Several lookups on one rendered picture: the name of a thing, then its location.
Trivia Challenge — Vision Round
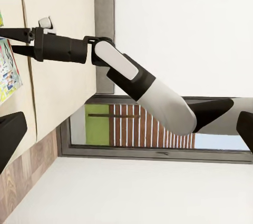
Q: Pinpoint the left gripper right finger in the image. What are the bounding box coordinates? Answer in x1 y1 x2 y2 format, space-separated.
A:
236 111 253 154

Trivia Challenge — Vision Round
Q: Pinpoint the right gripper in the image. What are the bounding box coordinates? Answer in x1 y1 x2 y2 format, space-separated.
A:
0 27 72 62

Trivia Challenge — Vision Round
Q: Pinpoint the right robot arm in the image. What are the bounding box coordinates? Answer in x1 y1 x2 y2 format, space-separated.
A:
0 16 253 136

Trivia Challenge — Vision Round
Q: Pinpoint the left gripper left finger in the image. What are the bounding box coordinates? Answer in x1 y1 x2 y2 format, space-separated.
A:
0 111 27 173

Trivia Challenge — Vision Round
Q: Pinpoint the board game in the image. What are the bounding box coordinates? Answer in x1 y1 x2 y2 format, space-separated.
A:
0 12 23 105

